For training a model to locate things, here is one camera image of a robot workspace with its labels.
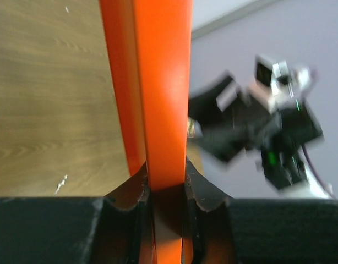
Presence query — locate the orange tray lid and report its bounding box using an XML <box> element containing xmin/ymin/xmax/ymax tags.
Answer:
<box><xmin>100</xmin><ymin>1</ymin><xmax>193</xmax><ymax>263</ymax></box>

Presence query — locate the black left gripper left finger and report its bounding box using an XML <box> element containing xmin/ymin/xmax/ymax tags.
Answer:
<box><xmin>0</xmin><ymin>167</ymin><xmax>151</xmax><ymax>263</ymax></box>

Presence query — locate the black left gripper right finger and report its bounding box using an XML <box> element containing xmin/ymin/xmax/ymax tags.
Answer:
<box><xmin>183</xmin><ymin>161</ymin><xmax>338</xmax><ymax>263</ymax></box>

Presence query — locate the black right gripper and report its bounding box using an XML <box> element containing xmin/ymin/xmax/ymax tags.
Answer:
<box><xmin>188</xmin><ymin>72</ymin><xmax>323</xmax><ymax>190</ymax></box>

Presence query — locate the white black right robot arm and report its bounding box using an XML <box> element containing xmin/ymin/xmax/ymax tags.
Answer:
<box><xmin>188</xmin><ymin>71</ymin><xmax>332</xmax><ymax>199</ymax></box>

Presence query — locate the aluminium frame post right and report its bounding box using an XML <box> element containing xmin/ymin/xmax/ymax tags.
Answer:
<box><xmin>191</xmin><ymin>1</ymin><xmax>279</xmax><ymax>40</ymax></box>

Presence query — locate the floral patterned tray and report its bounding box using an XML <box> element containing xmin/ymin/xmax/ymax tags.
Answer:
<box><xmin>187</xmin><ymin>117</ymin><xmax>202</xmax><ymax>139</ymax></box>

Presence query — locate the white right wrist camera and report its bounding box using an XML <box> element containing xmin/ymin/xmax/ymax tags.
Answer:
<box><xmin>249</xmin><ymin>55</ymin><xmax>317</xmax><ymax>113</ymax></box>

